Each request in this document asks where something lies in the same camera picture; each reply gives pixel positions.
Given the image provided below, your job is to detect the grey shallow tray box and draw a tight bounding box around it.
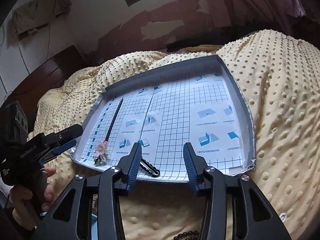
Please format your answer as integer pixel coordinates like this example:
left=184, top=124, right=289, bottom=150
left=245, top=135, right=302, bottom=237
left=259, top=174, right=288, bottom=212
left=69, top=55, right=256, bottom=183

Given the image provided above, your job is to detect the pink red curtain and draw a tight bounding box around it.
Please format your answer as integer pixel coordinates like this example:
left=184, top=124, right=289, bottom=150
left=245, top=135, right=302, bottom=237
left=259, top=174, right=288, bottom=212
left=207, top=0, right=306, bottom=29

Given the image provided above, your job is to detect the person's left hand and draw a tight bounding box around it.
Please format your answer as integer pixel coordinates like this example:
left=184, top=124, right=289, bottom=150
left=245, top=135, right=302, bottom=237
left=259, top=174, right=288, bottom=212
left=10, top=166, right=56, bottom=231

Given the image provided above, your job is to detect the black hairpin with pink flower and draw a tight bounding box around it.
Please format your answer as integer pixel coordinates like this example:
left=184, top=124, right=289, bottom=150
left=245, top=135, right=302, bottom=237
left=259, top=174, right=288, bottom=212
left=93, top=99, right=123, bottom=166

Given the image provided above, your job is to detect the silver rhinestone hair clip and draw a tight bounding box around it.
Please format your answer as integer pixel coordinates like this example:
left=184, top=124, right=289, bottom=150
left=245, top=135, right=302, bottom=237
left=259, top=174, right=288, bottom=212
left=279, top=213, right=287, bottom=223

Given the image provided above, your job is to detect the black white braided bracelet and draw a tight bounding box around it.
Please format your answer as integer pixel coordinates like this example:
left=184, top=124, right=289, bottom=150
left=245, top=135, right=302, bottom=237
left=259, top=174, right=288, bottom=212
left=139, top=157, right=161, bottom=178

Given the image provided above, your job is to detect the cream dotted blanket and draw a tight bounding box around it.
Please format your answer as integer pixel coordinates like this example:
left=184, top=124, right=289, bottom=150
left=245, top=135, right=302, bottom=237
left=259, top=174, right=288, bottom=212
left=29, top=30, right=319, bottom=239

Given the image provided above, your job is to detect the black beaded necklace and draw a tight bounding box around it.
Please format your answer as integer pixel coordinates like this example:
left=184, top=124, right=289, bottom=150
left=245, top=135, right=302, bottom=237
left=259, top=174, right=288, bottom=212
left=172, top=230, right=201, bottom=240

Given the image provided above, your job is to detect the olive cloth on wall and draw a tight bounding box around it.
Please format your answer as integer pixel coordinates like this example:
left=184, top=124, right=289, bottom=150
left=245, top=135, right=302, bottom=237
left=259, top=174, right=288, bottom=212
left=12, top=0, right=72, bottom=35

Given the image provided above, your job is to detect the dark wooden headboard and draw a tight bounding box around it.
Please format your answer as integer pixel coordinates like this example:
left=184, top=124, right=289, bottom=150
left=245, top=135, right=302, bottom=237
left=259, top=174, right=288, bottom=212
left=1, top=46, right=88, bottom=115

